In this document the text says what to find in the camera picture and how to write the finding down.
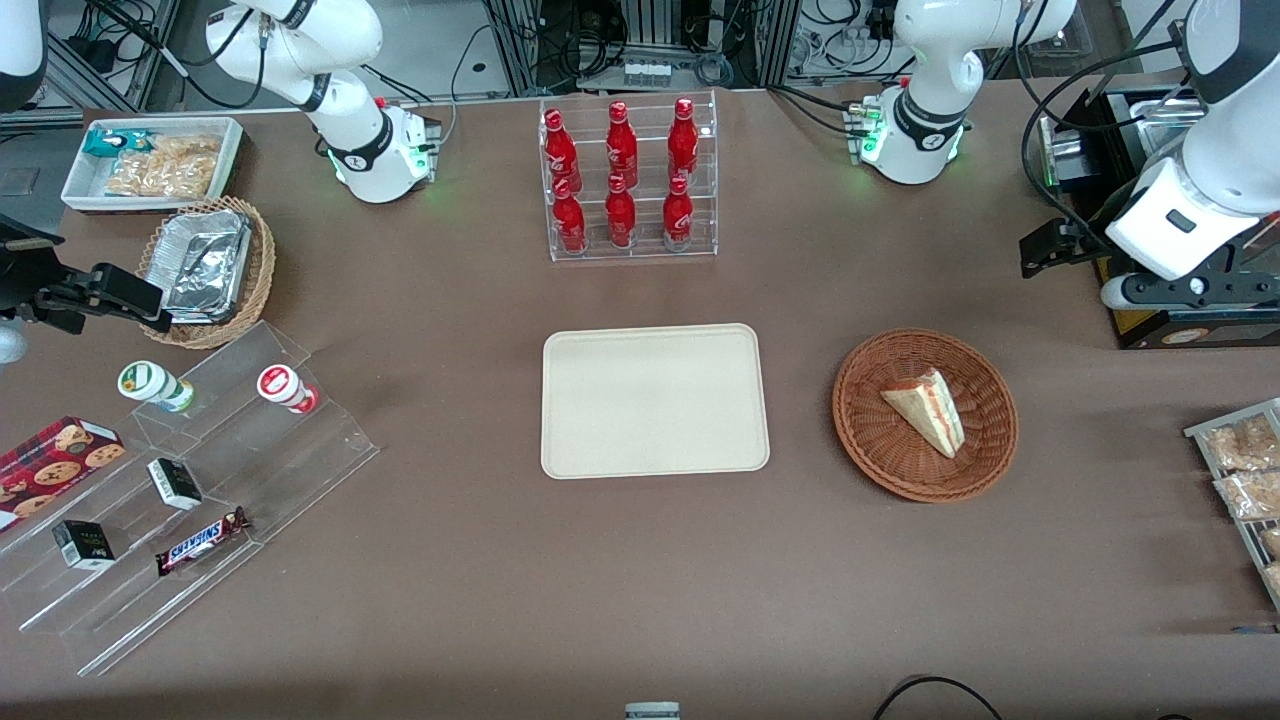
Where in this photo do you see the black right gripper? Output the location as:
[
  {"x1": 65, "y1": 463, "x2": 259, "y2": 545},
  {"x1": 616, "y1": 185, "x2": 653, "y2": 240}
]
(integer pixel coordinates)
[{"x1": 0, "y1": 213, "x2": 174, "y2": 337}]

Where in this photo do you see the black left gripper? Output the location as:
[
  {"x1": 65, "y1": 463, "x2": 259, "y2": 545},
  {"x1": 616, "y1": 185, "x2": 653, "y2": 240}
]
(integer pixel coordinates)
[{"x1": 1020, "y1": 213, "x2": 1121, "y2": 282}]

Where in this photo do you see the triangular sandwich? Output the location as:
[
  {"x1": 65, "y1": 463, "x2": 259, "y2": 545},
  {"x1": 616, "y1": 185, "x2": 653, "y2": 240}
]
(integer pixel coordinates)
[{"x1": 880, "y1": 369, "x2": 967, "y2": 460}]

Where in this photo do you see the aluminium foil tray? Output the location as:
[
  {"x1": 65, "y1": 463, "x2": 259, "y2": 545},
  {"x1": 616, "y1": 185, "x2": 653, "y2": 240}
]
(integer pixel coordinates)
[{"x1": 160, "y1": 208, "x2": 254, "y2": 324}]

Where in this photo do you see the oval tan wicker basket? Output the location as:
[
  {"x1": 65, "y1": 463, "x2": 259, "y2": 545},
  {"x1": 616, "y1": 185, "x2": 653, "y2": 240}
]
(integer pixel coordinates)
[{"x1": 136, "y1": 195, "x2": 277, "y2": 351}]

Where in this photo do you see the tray with packaged snacks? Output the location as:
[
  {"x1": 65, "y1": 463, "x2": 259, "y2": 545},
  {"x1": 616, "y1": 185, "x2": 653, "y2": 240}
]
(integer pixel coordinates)
[{"x1": 1184, "y1": 397, "x2": 1280, "y2": 613}]

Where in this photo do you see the round brown wicker basket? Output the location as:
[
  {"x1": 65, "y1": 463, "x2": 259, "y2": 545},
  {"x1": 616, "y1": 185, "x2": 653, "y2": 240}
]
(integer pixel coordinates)
[{"x1": 832, "y1": 329, "x2": 1020, "y2": 504}]

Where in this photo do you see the beige plastic tray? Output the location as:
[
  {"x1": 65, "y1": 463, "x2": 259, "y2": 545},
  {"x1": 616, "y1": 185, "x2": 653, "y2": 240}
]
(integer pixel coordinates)
[{"x1": 541, "y1": 323, "x2": 772, "y2": 481}]

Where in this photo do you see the green lidded white cup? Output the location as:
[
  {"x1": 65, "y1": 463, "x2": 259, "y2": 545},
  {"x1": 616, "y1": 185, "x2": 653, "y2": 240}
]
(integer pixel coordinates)
[{"x1": 117, "y1": 360, "x2": 197, "y2": 414}]

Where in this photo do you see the white rectangular bin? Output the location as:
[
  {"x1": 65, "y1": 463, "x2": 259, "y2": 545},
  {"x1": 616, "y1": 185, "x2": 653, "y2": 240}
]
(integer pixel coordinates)
[{"x1": 61, "y1": 116, "x2": 245, "y2": 215}]

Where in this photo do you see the clear bag of crackers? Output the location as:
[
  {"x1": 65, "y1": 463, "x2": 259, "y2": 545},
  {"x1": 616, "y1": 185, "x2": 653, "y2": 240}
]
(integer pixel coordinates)
[{"x1": 104, "y1": 134, "x2": 223, "y2": 200}]

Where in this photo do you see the red lidded white cup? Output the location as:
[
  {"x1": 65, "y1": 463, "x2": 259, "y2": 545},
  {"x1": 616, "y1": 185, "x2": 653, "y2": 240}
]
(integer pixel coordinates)
[{"x1": 256, "y1": 364, "x2": 322, "y2": 416}]

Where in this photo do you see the teal snack packet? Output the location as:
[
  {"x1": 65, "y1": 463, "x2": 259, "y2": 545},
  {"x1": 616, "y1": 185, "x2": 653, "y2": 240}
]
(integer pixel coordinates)
[{"x1": 83, "y1": 128, "x2": 153, "y2": 161}]

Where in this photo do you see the steel warmer pan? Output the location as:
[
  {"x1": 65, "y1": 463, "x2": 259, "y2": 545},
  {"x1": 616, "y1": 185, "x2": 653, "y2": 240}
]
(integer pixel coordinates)
[{"x1": 1135, "y1": 97, "x2": 1197, "y2": 151}]

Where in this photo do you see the black food warmer machine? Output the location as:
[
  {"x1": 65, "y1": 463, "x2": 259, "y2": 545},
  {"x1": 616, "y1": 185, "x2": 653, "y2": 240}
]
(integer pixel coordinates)
[{"x1": 1035, "y1": 85, "x2": 1280, "y2": 351}]

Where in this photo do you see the small black white box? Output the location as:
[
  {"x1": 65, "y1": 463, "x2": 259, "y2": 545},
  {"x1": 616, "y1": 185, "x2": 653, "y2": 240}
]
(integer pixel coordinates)
[
  {"x1": 52, "y1": 519, "x2": 117, "y2": 572},
  {"x1": 147, "y1": 457, "x2": 205, "y2": 513}
]

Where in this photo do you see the red cookie box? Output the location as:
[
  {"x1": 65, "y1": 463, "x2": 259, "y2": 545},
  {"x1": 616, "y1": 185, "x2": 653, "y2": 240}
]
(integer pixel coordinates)
[{"x1": 0, "y1": 416, "x2": 127, "y2": 533}]

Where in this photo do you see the clear acrylic stepped shelf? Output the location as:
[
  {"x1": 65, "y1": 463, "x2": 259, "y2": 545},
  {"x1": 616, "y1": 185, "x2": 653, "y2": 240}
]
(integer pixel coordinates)
[{"x1": 0, "y1": 320, "x2": 382, "y2": 679}]

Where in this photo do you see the snickers chocolate bar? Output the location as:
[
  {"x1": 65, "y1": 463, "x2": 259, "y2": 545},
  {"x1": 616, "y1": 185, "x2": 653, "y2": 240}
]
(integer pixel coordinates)
[{"x1": 155, "y1": 506, "x2": 252, "y2": 578}]

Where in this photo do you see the red soda bottle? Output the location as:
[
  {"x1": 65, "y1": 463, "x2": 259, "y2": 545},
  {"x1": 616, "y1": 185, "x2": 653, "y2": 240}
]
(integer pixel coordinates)
[
  {"x1": 605, "y1": 101, "x2": 640, "y2": 187},
  {"x1": 552, "y1": 178, "x2": 589, "y2": 254},
  {"x1": 605, "y1": 174, "x2": 638, "y2": 250},
  {"x1": 543, "y1": 108, "x2": 584, "y2": 193},
  {"x1": 662, "y1": 176, "x2": 696, "y2": 252},
  {"x1": 667, "y1": 97, "x2": 701, "y2": 182}
]

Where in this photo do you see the clear acrylic bottle rack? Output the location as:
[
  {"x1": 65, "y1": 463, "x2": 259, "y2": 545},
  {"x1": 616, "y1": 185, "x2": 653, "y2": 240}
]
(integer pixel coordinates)
[{"x1": 538, "y1": 90, "x2": 720, "y2": 264}]

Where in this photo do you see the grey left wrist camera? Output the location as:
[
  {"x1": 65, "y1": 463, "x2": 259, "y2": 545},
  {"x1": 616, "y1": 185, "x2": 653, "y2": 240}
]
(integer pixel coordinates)
[{"x1": 1100, "y1": 270, "x2": 1280, "y2": 313}]

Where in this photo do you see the black table cable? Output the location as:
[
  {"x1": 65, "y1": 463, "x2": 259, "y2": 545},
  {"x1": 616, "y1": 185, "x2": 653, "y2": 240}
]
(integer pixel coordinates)
[{"x1": 871, "y1": 675, "x2": 1007, "y2": 720}]

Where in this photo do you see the aluminium frame rack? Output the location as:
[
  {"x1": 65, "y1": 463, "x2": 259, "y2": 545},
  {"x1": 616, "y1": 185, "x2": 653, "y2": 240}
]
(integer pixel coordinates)
[{"x1": 478, "y1": 0, "x2": 833, "y2": 97}]

